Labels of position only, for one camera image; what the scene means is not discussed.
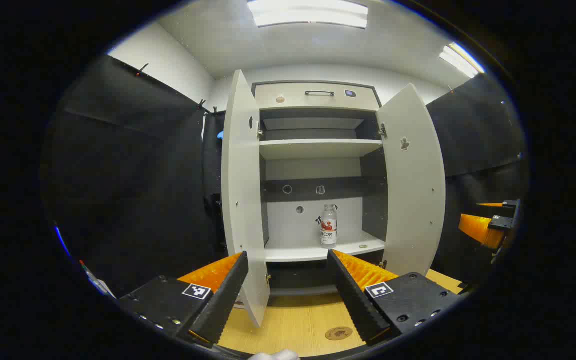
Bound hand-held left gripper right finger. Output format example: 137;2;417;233
327;249;464;347

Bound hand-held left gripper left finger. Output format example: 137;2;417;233
118;251;250;348

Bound round brown coaster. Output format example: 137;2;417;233
325;326;354;342

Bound clear bottle with red label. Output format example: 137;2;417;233
320;203;339;249

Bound grey cabinet door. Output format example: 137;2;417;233
220;69;271;328
375;83;447;277

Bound grey cabinet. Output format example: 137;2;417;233
251;80;389;297

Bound black backdrop cloth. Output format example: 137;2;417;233
40;54;530;301

